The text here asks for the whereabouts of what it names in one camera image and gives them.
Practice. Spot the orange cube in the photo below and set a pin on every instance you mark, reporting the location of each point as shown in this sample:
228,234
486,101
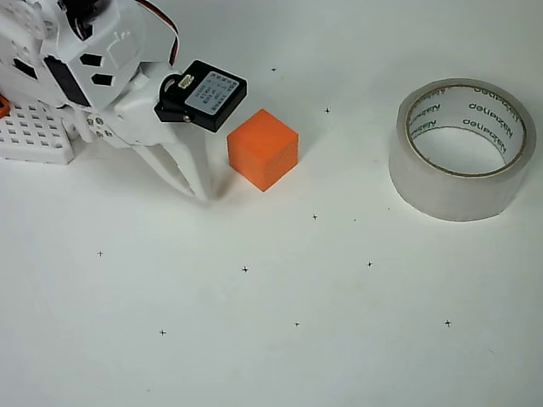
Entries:
261,146

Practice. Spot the clear packing tape roll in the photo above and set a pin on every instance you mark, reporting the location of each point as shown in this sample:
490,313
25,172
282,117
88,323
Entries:
424,191

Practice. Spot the small orange plastic part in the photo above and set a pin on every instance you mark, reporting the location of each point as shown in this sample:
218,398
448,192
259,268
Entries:
3,106

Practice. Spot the white perforated base plate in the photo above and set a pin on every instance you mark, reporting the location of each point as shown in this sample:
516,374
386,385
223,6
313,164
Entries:
34,135

